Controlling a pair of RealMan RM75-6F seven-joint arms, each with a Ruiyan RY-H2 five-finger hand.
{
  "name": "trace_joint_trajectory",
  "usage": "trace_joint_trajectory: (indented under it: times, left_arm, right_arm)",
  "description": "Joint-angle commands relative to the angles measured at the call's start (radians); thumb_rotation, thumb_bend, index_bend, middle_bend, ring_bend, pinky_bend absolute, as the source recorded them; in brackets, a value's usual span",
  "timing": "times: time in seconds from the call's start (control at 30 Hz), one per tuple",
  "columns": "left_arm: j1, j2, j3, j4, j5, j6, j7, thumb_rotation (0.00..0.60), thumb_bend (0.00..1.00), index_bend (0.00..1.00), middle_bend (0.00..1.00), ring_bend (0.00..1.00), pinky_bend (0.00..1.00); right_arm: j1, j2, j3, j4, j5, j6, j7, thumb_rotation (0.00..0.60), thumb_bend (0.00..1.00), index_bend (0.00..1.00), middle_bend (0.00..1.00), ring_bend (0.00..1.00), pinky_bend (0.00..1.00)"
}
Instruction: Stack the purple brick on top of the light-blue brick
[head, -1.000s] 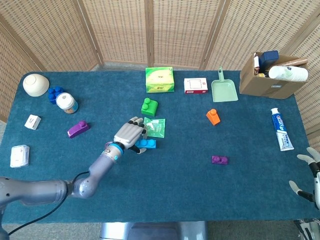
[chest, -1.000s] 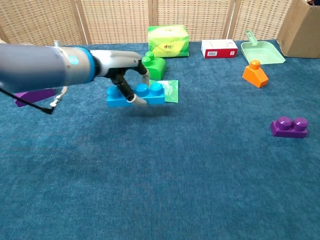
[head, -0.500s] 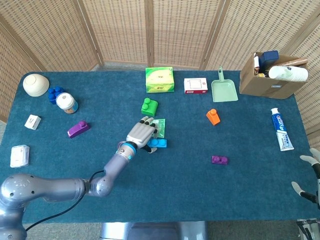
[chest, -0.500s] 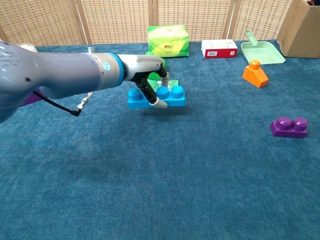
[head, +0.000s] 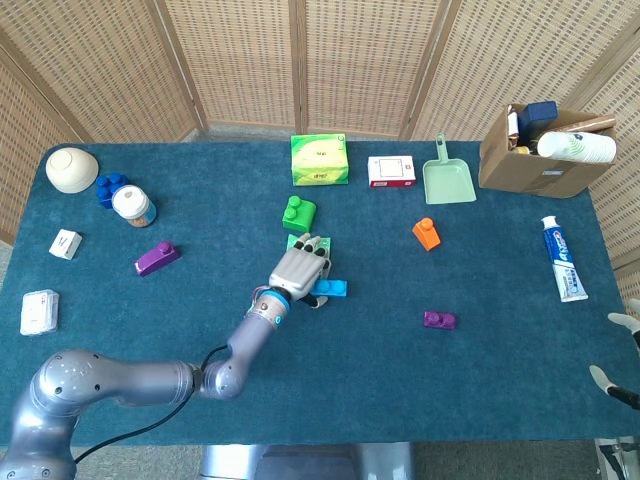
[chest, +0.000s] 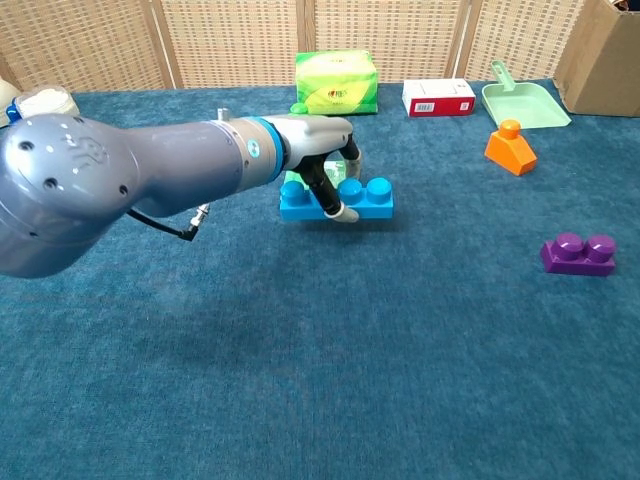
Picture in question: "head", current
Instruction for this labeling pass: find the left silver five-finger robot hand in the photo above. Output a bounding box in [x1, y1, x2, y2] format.
[268, 233, 334, 310]

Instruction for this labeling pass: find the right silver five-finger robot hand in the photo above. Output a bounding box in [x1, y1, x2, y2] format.
[589, 298, 640, 409]

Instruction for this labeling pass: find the long blue four-stud brick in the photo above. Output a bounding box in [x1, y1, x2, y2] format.
[310, 278, 348, 300]

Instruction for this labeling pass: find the purple two-stud brick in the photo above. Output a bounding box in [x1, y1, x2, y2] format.
[423, 310, 458, 331]

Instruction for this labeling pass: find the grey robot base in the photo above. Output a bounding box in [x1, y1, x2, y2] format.
[199, 442, 416, 480]

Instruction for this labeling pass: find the green sloped brick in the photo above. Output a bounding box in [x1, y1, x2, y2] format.
[282, 195, 319, 234]

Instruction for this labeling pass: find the orange sloped brick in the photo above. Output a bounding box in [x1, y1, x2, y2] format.
[412, 217, 442, 253]

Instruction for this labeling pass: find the purple sloped brick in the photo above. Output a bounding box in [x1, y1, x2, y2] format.
[133, 240, 181, 278]

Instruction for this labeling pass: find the stack of white paper cups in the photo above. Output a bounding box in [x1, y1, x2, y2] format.
[536, 130, 618, 165]

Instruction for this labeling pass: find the green flat sachet packet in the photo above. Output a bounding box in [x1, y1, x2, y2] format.
[286, 233, 334, 261]

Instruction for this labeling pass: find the green yellow tissue pack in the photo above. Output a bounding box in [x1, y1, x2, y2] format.
[290, 133, 350, 187]

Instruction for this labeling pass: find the blue white toothpaste tube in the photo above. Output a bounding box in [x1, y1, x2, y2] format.
[539, 215, 590, 303]

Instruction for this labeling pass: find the red and white carton box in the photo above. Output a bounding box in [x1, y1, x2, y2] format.
[367, 155, 417, 189]

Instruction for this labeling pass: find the blue table cloth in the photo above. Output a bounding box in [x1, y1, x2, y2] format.
[0, 141, 631, 447]

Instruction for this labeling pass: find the mint green plastic dustpan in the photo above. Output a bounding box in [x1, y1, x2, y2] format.
[422, 132, 478, 205]

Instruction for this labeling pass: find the clear jar with white lid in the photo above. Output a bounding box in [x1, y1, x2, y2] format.
[111, 184, 157, 229]

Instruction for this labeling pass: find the blue white object behind jar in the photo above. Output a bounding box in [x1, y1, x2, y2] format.
[95, 173, 127, 210]

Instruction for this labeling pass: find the woven bamboo folding screen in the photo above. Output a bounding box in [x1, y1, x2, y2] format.
[0, 0, 640, 306]

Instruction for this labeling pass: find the brown cardboard box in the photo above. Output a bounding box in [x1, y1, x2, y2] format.
[478, 103, 617, 200]

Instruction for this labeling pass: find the small white cube box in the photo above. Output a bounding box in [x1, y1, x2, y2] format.
[48, 228, 84, 261]

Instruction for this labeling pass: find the beige upturned bowl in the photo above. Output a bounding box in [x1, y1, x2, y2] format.
[45, 147, 99, 195]

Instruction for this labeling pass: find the copper brown paper tube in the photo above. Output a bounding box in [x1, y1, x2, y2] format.
[564, 115, 616, 132]

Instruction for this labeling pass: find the white wrapped tissue packet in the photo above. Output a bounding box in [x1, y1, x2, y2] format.
[19, 289, 60, 337]

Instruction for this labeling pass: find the dark blue small box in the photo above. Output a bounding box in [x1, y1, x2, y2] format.
[516, 100, 559, 137]

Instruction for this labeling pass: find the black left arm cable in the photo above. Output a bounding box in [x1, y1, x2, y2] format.
[73, 344, 231, 464]

